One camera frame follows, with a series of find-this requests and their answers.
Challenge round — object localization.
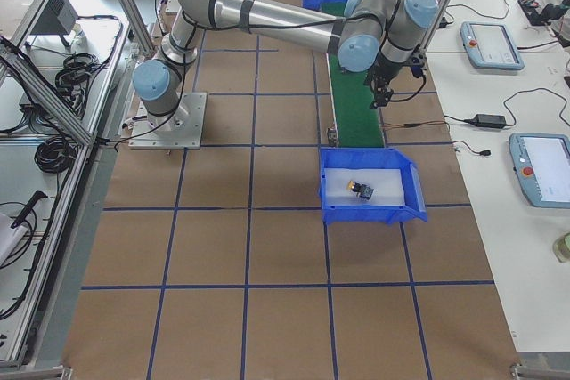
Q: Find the green conveyor belt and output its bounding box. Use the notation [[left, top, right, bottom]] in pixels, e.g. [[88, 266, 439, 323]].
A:
[[319, 0, 387, 150]]

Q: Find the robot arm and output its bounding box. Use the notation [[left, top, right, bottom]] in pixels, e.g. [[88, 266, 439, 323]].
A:
[[133, 0, 439, 133]]

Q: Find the teach pendant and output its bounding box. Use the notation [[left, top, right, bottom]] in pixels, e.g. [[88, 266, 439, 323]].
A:
[[460, 21, 525, 71], [509, 133, 569, 209]]

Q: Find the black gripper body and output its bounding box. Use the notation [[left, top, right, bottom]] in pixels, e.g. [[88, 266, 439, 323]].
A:
[[364, 61, 403, 93]]

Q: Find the black power adapter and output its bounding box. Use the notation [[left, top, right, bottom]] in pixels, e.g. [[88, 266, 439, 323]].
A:
[[473, 114, 508, 129]]

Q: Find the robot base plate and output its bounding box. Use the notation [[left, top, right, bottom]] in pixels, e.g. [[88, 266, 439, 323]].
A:
[[127, 92, 208, 150]]

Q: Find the red black conveyor wire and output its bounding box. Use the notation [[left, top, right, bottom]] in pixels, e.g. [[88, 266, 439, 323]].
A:
[[381, 120, 449, 131]]

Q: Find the black cable coil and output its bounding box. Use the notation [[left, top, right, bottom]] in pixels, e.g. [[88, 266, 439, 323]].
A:
[[34, 137, 75, 174]]

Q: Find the lower teach pendant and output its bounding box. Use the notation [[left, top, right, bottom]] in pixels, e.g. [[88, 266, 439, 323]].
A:
[[509, 133, 569, 209]]

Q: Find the blue right plastic bin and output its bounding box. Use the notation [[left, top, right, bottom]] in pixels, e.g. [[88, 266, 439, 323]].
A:
[[320, 148, 428, 224]]

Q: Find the upper teach pendant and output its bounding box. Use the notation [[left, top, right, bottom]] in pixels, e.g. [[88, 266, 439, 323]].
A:
[[460, 21, 525, 71]]

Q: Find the white foam pad right bin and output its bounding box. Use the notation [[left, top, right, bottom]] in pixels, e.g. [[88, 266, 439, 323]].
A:
[[322, 168, 404, 206]]

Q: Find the yellow push button switch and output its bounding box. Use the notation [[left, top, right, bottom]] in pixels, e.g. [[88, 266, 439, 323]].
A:
[[347, 181, 374, 200]]

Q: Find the grey control box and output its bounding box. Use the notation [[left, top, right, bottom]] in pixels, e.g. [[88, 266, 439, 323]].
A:
[[30, 0, 78, 48]]

